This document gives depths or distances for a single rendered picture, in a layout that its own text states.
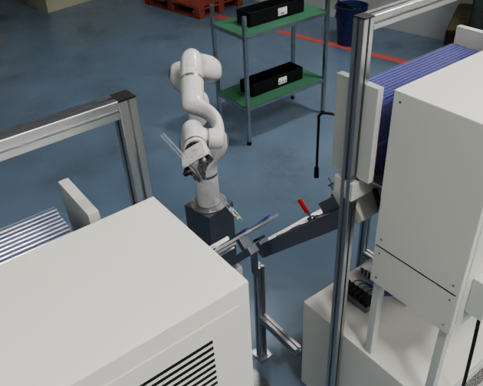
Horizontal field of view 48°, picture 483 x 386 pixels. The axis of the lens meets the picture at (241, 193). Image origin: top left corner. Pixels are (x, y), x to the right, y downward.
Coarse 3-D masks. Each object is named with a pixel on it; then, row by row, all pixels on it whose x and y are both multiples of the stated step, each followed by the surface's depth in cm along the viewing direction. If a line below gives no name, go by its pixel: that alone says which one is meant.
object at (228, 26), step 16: (288, 16) 442; (304, 16) 440; (320, 16) 445; (224, 32) 426; (240, 32) 415; (256, 32) 414; (304, 80) 481; (320, 80) 481; (224, 96) 463; (240, 96) 460; (256, 96) 459; (272, 96) 458; (320, 112) 503
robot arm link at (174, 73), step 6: (174, 66) 227; (174, 72) 226; (174, 78) 227; (174, 84) 229; (180, 84) 229; (180, 90) 231; (204, 96) 238; (198, 120) 243; (204, 120) 244; (180, 138) 255; (180, 144) 254
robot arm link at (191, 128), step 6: (192, 120) 201; (186, 126) 198; (192, 126) 197; (198, 126) 198; (186, 132) 195; (192, 132) 193; (198, 132) 194; (204, 132) 195; (186, 138) 192; (204, 138) 194
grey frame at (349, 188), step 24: (360, 24) 142; (360, 48) 145; (360, 72) 148; (360, 96) 153; (360, 120) 159; (336, 192) 178; (360, 192) 174; (360, 240) 298; (336, 264) 194; (360, 264) 306; (264, 288) 257; (336, 288) 200; (264, 312) 266; (336, 312) 206; (264, 336) 276; (336, 336) 213; (336, 360) 222; (336, 384) 234
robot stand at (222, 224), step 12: (192, 216) 279; (204, 216) 271; (216, 216) 273; (228, 216) 282; (192, 228) 284; (204, 228) 277; (216, 228) 277; (228, 228) 286; (204, 240) 282; (216, 240) 281; (228, 252) 294
